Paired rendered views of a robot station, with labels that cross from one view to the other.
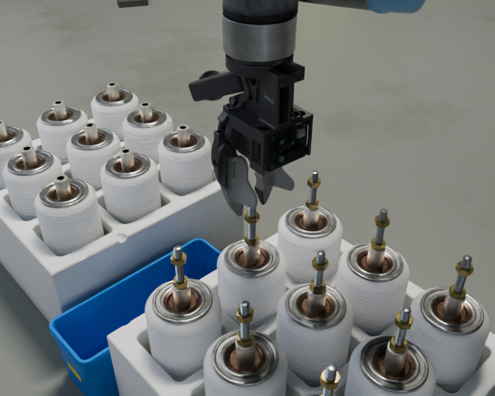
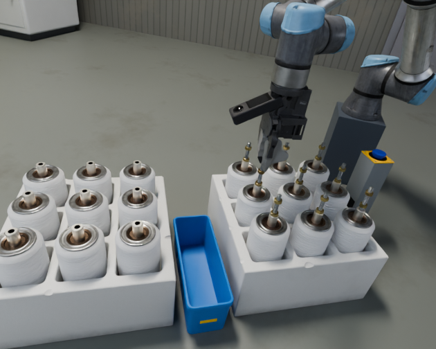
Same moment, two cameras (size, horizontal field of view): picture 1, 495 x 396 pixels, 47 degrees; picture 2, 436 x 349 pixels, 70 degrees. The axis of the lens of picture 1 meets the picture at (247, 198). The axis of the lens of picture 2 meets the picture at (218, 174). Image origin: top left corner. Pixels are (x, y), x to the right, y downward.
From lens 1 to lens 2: 0.76 m
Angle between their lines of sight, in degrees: 52
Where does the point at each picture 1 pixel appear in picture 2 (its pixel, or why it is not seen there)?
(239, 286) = (268, 205)
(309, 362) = not seen: hidden behind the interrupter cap
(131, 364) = (270, 270)
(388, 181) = (167, 154)
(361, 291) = (289, 179)
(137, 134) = (100, 183)
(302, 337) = (308, 203)
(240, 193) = (277, 157)
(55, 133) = (45, 215)
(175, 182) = not seen: hidden behind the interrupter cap
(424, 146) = (157, 133)
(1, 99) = not seen: outside the picture
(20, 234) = (117, 284)
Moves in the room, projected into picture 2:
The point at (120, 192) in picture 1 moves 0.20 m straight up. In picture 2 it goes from (151, 214) to (149, 141)
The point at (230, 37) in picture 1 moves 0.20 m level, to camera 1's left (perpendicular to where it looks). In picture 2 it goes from (297, 78) to (257, 106)
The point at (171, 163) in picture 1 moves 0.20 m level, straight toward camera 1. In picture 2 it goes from (144, 185) to (213, 209)
